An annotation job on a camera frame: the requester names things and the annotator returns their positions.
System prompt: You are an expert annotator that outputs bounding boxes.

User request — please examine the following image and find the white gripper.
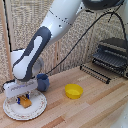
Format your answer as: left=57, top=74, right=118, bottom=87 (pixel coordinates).
left=2, top=79, right=39, bottom=105

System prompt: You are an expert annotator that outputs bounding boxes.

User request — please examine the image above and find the brown bread loaf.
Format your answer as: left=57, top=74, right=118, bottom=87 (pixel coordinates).
left=18, top=96, right=33, bottom=109

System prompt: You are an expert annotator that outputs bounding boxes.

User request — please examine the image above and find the white patterned-rim plate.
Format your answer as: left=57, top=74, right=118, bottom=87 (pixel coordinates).
left=2, top=89, right=48, bottom=121

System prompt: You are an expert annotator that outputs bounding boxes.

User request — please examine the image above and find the blue ceramic mug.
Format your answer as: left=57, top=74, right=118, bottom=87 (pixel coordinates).
left=35, top=73, right=51, bottom=93

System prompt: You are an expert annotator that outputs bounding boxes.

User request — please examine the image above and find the yellow plastic bowl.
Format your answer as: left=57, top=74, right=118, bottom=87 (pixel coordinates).
left=64, top=83, right=84, bottom=100

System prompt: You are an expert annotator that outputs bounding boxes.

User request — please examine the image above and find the wooden wall post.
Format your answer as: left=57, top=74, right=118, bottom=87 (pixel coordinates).
left=0, top=0, right=16, bottom=84

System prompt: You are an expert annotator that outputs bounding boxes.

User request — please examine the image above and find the black wire oven rack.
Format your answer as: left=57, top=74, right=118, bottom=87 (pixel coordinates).
left=79, top=63, right=112, bottom=85

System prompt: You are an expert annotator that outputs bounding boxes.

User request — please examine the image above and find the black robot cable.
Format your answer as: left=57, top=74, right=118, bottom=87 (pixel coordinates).
left=44, top=5, right=128, bottom=76

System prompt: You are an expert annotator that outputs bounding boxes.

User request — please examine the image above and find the black wire dish rack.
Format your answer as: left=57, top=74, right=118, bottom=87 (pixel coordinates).
left=91, top=36, right=128, bottom=80

